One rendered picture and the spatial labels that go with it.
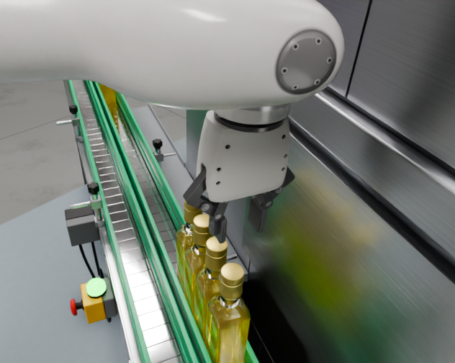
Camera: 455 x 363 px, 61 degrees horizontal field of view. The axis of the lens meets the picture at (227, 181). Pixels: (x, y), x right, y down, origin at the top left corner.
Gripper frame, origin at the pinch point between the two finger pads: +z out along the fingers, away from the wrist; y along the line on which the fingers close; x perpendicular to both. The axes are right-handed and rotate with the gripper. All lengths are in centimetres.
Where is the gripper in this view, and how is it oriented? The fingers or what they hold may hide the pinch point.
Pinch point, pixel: (237, 220)
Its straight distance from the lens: 50.3
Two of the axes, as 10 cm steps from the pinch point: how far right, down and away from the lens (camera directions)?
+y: -9.1, 2.0, -3.7
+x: 4.1, 5.6, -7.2
